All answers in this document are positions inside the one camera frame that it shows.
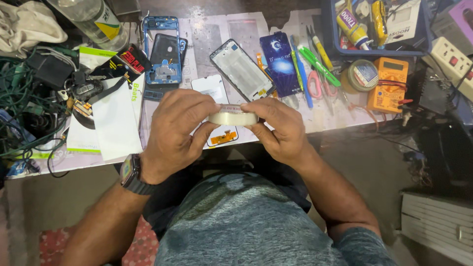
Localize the person's right hand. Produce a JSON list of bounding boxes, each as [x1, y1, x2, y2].
[[239, 97, 316, 173]]

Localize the person's left hand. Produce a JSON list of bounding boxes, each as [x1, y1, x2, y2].
[[140, 88, 222, 185]]

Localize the clear adhesive tape roll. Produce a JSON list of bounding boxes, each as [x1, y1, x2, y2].
[[208, 104, 259, 127]]

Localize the blue plastic pry tool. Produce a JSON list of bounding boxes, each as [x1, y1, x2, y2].
[[289, 35, 314, 109]]

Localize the printed work mat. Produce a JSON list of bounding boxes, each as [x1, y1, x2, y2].
[[7, 9, 393, 180]]

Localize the white paper packet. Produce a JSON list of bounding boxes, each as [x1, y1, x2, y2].
[[66, 72, 147, 162]]

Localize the black wrist watch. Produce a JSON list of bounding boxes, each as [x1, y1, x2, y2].
[[119, 153, 157, 196]]

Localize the white phone display panel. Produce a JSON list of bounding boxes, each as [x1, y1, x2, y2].
[[191, 74, 239, 148]]

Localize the blue screen protector packet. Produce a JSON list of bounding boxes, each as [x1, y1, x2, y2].
[[259, 31, 302, 99]]

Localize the black phone back cover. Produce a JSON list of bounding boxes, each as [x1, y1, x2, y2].
[[149, 33, 188, 90]]

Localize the black packet with red print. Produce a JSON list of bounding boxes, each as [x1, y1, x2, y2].
[[92, 43, 153, 80]]

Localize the grey t-shirt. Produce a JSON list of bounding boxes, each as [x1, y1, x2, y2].
[[154, 172, 399, 266]]

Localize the bunch of keys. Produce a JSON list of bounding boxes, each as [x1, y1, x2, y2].
[[55, 71, 108, 103]]

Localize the round solder tin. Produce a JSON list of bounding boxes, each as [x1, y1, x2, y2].
[[340, 59, 380, 93]]

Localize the white packet with green edge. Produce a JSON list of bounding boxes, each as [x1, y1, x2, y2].
[[78, 46, 119, 71]]

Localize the yellow multimeter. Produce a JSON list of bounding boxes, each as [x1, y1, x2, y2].
[[367, 57, 410, 114]]

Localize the red patterned cushion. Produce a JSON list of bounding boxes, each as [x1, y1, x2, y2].
[[38, 217, 160, 266]]

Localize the clear plastic bottle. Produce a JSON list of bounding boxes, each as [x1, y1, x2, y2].
[[46, 0, 130, 52]]

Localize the black power supply box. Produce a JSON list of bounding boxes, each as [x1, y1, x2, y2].
[[406, 66, 473, 128]]

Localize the blue tray of tools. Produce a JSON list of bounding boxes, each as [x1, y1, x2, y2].
[[320, 0, 434, 57]]

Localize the white ribbed appliance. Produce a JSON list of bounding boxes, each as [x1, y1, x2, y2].
[[401, 191, 473, 266]]

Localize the white crumpled cloth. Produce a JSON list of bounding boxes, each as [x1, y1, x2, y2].
[[0, 0, 69, 54]]

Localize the white power strip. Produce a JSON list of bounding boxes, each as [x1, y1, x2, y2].
[[421, 36, 473, 103]]

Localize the purple box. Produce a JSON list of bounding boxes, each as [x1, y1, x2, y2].
[[430, 0, 473, 57]]

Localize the pink handled scissors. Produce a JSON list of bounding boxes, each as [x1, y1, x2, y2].
[[307, 69, 339, 100]]

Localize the orange flex cable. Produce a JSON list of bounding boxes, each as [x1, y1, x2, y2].
[[256, 52, 278, 99]]

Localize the silver phone middle frame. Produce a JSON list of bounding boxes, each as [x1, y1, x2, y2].
[[209, 38, 277, 103]]

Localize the green handled tool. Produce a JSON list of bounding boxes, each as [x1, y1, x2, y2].
[[297, 45, 342, 88]]

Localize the blue phone frame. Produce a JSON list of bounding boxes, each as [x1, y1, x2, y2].
[[143, 16, 183, 86]]

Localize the yellow handled screwdriver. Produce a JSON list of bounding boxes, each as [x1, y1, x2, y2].
[[306, 25, 335, 71]]

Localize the tangle of cables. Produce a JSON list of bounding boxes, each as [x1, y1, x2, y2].
[[0, 44, 76, 179]]

